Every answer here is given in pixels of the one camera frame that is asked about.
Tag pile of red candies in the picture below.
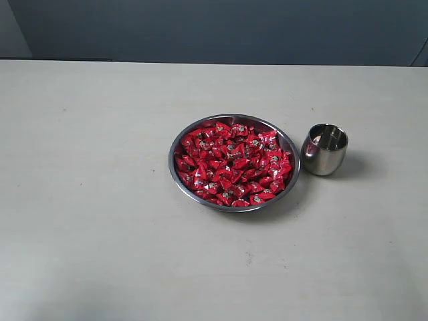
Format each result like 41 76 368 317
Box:
174 121 294 207

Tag stainless steel bowl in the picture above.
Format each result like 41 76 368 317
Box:
168 113 302 213

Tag stainless steel cup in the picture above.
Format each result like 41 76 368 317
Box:
300 123 348 176

